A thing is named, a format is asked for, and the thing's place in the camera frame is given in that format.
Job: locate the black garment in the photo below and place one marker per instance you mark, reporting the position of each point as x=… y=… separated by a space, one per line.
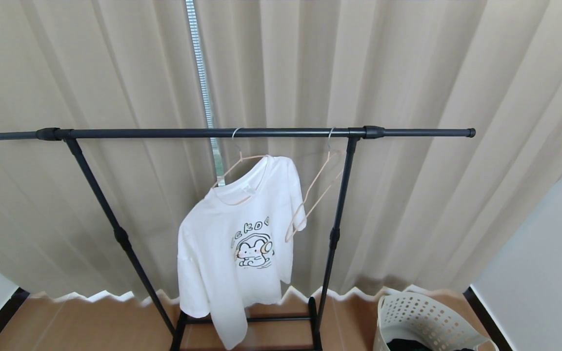
x=408 y=345

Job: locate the pink clothes hanger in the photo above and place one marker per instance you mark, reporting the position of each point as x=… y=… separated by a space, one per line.
x=331 y=152
x=226 y=172

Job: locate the white laundry basket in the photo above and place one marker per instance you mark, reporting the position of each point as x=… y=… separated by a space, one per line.
x=422 y=317

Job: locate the black clothes rack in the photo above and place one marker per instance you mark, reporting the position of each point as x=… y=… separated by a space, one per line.
x=212 y=132

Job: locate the beige curtain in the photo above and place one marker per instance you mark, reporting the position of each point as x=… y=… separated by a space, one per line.
x=408 y=73

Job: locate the white printed T-shirt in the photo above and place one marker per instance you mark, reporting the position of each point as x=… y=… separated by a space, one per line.
x=212 y=253

